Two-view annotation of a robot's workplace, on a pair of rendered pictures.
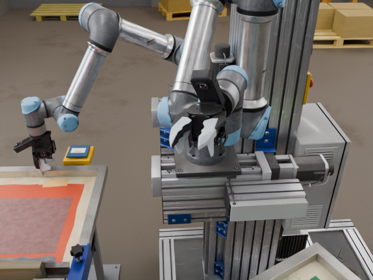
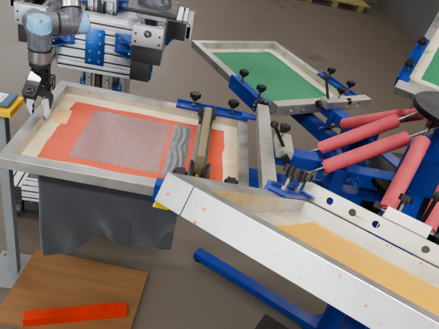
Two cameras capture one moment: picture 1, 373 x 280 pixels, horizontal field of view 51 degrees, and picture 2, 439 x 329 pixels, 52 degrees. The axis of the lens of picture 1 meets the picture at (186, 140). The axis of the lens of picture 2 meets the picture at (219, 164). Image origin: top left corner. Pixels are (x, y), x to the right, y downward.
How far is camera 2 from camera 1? 2.22 m
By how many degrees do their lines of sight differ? 75
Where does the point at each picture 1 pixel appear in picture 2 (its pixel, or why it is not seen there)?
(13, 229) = (131, 143)
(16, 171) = (32, 130)
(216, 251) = not seen: hidden behind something
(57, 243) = (159, 122)
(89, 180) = (71, 98)
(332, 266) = (210, 43)
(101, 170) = (68, 83)
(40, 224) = (129, 128)
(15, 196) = (73, 140)
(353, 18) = not seen: outside the picture
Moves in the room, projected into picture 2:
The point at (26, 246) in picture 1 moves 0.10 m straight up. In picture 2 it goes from (157, 136) to (161, 113)
